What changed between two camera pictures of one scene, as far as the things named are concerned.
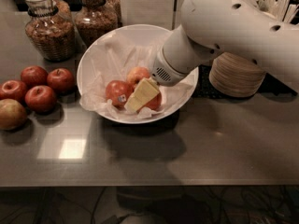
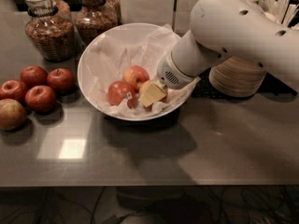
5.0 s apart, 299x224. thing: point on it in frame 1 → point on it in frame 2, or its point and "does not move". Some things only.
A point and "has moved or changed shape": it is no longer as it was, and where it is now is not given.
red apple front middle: x=41 y=99 does not move
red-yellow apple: x=154 y=103 has moved or changed shape
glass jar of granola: x=49 y=24 does not move
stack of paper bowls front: x=235 y=75 does not move
